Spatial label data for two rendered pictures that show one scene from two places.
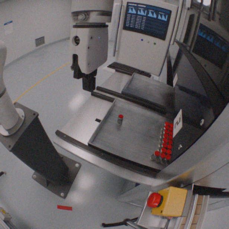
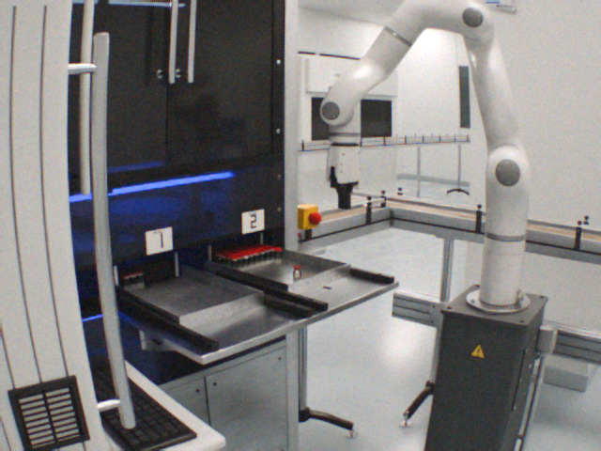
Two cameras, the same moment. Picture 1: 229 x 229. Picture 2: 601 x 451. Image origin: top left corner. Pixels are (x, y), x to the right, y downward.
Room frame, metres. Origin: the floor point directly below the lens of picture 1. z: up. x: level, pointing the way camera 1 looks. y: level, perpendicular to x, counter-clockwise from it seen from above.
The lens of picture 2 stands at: (1.68, 0.68, 1.36)
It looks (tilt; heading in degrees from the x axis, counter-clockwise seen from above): 12 degrees down; 207
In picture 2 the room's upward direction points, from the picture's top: straight up
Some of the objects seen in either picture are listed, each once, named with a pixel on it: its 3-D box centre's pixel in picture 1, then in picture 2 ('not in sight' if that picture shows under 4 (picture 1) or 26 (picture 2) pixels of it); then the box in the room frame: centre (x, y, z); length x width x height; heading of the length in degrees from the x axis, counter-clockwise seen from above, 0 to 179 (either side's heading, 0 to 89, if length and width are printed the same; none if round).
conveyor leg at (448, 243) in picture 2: not in sight; (441, 319); (-0.63, 0.19, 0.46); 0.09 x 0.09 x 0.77; 74
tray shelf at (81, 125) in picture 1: (135, 107); (248, 295); (0.46, -0.10, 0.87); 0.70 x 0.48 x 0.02; 164
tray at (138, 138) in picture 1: (142, 134); (275, 268); (0.28, -0.12, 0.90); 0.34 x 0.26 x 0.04; 75
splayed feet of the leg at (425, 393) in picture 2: not in sight; (432, 394); (-0.63, 0.19, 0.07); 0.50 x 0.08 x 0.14; 164
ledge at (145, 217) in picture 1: (161, 211); (297, 250); (-0.02, -0.21, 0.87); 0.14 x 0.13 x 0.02; 74
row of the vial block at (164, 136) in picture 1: (163, 141); (254, 259); (0.25, -0.21, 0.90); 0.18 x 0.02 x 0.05; 165
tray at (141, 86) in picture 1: (154, 91); (181, 293); (0.60, -0.21, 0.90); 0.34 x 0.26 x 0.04; 74
